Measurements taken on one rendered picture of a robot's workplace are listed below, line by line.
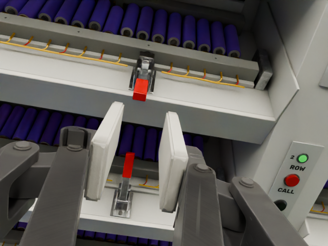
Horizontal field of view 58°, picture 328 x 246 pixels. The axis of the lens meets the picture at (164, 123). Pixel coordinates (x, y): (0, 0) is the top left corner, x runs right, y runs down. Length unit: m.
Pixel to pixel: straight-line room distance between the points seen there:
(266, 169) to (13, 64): 0.32
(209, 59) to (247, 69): 0.05
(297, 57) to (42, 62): 0.28
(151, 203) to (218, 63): 0.23
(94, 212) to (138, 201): 0.06
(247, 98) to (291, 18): 0.11
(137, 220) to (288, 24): 0.32
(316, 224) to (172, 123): 0.41
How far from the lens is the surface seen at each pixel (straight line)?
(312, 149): 0.40
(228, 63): 0.37
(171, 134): 0.15
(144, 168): 0.46
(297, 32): 0.37
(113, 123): 0.15
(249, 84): 0.38
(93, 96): 0.34
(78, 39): 0.37
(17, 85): 0.36
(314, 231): 0.54
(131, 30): 0.40
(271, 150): 0.38
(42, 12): 0.42
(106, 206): 0.45
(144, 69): 0.33
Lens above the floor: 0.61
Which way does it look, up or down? 27 degrees down
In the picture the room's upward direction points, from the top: 12 degrees clockwise
